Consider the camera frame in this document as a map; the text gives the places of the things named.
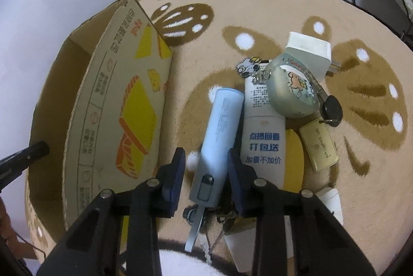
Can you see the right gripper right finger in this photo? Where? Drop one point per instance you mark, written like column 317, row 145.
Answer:
column 321, row 246

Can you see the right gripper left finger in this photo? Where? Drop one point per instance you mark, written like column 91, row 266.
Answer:
column 120, row 226

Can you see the yellow oval case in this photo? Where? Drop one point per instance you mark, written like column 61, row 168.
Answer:
column 294, row 162

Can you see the brown cardboard box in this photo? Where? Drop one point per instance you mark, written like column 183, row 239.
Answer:
column 100, row 113

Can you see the key bunch with rings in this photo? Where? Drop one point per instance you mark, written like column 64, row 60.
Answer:
column 207, row 229

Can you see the gold NFC card tag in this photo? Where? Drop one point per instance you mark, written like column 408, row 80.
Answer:
column 319, row 145

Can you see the white tube with blue text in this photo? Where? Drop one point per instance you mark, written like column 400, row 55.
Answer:
column 263, row 134

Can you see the black car key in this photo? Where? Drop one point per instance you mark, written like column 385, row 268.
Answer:
column 331, row 111

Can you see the green cartoon earbud case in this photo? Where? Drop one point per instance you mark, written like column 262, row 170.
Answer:
column 290, row 91

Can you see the light blue stick device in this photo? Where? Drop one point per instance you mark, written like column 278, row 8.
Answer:
column 211, row 171

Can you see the white charger plug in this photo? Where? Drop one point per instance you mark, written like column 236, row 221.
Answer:
column 313, row 53

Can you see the cartoon dog keychain charm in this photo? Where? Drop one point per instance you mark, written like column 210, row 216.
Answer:
column 249, row 66

